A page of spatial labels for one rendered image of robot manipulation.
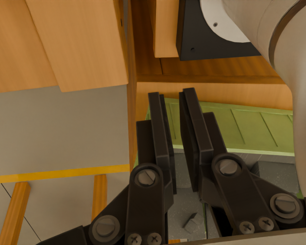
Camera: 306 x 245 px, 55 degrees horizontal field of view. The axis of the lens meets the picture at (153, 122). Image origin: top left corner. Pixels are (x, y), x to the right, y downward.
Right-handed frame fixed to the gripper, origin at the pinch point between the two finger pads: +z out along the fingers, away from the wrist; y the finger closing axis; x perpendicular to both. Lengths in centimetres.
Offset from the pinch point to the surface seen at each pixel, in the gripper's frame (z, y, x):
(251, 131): 41, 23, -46
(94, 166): 130, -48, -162
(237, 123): 43, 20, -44
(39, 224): 130, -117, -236
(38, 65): 42, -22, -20
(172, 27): 45.0, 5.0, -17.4
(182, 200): 36, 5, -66
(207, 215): 33, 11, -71
